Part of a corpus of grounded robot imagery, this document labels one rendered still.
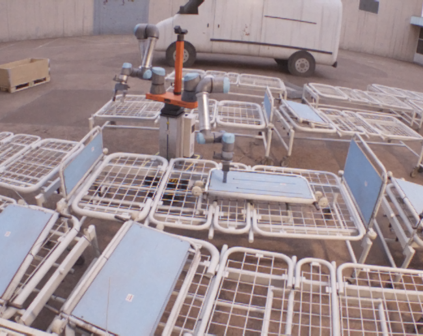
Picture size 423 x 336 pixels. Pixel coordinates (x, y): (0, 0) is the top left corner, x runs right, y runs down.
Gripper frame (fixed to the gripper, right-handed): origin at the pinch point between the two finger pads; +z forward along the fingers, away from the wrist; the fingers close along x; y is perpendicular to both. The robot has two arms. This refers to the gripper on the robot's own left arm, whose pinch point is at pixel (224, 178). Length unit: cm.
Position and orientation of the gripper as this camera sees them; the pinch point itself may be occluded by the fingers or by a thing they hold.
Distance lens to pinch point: 230.8
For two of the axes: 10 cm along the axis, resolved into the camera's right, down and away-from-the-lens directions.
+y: 9.9, 1.0, -0.2
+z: -0.8, 9.2, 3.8
